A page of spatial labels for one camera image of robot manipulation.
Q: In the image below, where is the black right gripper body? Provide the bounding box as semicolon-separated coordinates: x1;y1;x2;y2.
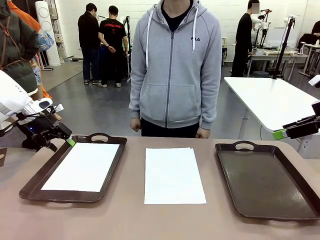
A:
311;100;320;123

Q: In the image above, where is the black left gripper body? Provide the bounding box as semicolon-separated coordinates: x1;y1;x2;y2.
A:
16;113;61;151

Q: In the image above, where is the white A4 paper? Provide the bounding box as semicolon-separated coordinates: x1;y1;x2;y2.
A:
40;141;121;193
143;147;208;205

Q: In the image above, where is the person's right forearm gray sleeve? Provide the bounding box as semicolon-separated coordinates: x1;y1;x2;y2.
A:
128;72;146;120

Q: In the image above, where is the person's left forearm gray sleeve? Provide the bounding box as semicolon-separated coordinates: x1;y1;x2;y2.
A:
199;72;223;130

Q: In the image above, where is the person's right hand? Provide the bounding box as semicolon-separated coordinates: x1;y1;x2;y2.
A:
130;117;143;133

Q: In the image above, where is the person's left hand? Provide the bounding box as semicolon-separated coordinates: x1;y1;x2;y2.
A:
195;126;212;139

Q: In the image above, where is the white table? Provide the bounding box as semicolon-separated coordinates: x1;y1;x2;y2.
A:
223;76;320;153

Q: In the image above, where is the brown wooden board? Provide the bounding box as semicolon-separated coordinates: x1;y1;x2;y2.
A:
0;147;8;168

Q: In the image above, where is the white background desk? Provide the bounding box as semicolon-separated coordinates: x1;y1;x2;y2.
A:
298;42;320;77

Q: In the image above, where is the gray background work table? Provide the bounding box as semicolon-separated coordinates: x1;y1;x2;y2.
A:
246;47;310;78

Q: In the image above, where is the person in black clothes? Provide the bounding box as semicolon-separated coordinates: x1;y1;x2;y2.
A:
297;21;320;50

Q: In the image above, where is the white screen panel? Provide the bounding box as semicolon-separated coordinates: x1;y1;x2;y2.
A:
264;26;297;50

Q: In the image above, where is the person in olive jacket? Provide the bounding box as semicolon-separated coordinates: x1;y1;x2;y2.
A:
0;0;41;93

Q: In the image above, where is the man in black sweater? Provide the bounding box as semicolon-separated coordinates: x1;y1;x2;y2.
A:
229;0;261;78

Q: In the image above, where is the man in black jacket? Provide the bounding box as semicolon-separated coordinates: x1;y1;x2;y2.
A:
77;2;102;86

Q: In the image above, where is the man in red-print black shirt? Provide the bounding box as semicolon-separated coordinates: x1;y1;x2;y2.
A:
97;5;129;89

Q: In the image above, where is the white tower air conditioner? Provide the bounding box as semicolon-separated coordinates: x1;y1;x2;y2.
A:
34;0;62;67

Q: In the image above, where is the person in gray hoodie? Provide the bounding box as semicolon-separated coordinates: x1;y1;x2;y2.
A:
128;0;223;138

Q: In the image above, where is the brown plastic handled tray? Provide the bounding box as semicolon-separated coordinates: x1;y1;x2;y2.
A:
18;132;128;204
214;140;320;221

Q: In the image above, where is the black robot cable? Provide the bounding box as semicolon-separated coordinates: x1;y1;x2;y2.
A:
0;111;48;137

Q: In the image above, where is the black camera tripod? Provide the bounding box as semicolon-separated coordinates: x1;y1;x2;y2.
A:
123;15;132;83
271;14;298;80

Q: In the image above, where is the gray wall electrical panel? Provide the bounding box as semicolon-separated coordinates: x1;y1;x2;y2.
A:
50;0;60;20

